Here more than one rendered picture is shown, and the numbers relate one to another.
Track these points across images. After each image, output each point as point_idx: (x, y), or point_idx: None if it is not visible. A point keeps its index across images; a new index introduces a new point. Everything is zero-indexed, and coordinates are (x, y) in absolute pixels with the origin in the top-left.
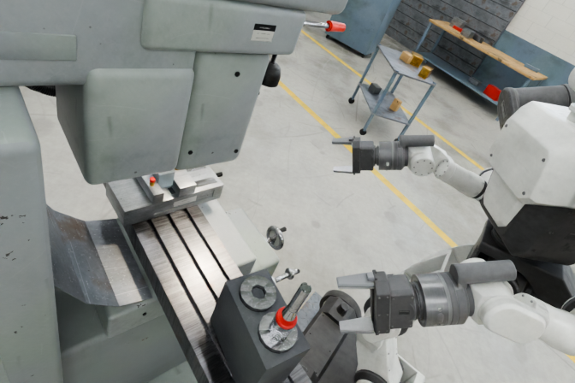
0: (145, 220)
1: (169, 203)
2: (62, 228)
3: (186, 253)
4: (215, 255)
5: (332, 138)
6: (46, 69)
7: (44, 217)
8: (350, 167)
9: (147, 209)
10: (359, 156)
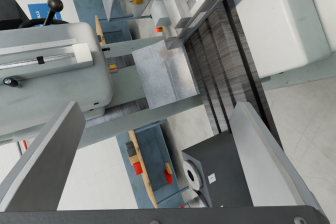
0: (188, 40)
1: (184, 31)
2: (163, 54)
3: (210, 74)
4: (228, 79)
5: (64, 104)
6: None
7: (97, 141)
8: (279, 195)
9: (177, 41)
10: None
